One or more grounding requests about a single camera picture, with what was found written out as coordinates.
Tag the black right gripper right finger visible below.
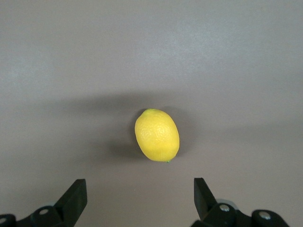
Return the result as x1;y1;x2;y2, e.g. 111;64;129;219
190;177;291;227

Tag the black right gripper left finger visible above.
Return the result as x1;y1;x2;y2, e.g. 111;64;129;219
0;179;88;227

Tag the yellow lemon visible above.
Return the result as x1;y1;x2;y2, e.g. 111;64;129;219
134;108;180;163

